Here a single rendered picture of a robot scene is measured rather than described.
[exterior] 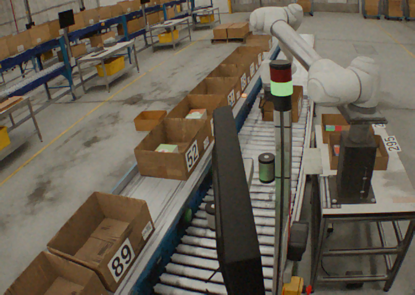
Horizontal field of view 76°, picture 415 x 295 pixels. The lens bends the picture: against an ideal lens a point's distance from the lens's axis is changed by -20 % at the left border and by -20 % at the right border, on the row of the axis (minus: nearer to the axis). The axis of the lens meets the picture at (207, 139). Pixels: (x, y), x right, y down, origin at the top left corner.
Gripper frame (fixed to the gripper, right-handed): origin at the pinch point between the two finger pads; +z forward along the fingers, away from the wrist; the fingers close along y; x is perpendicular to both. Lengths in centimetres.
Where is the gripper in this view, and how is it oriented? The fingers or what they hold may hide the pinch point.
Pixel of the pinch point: (270, 115)
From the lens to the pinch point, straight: 239.3
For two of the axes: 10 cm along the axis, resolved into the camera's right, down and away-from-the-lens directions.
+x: 3.2, -4.8, 8.2
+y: 9.4, 0.5, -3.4
